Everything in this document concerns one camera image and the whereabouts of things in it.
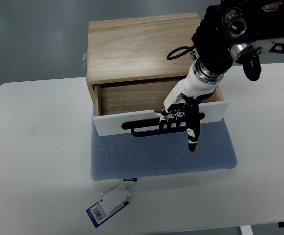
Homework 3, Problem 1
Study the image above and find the white table leg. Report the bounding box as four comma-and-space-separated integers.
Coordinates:
239, 225, 254, 235

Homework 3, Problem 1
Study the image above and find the white top drawer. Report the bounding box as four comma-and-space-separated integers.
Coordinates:
93, 78, 230, 138

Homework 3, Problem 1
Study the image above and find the metal bracket behind cabinet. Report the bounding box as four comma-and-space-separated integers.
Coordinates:
82, 53, 87, 72

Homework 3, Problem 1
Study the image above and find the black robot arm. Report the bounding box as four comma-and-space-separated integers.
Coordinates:
166, 0, 284, 81

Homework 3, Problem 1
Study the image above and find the cardboard box corner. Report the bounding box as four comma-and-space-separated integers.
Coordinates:
262, 0, 282, 12

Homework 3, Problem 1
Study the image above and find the wooden drawer cabinet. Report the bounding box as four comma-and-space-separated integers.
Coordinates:
87, 12, 225, 116

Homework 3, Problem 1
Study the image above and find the blue mesh cushion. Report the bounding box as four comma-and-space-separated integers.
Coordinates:
91, 120, 237, 181

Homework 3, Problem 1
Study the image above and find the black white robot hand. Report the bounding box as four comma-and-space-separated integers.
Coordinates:
159, 58, 224, 152

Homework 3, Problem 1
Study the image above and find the white blue price tag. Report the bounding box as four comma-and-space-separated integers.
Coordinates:
86, 183, 131, 228

